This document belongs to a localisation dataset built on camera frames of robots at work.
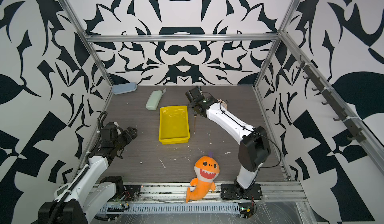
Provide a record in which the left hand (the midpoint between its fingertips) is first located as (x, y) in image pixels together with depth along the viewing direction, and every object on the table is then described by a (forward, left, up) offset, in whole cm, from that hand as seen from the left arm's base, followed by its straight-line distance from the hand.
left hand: (131, 130), depth 85 cm
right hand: (+9, -35, +9) cm, 37 cm away
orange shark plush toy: (-21, -40, -1) cm, 46 cm away
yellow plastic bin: (+9, -22, -11) cm, 26 cm away
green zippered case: (+28, -8, -7) cm, 30 cm away
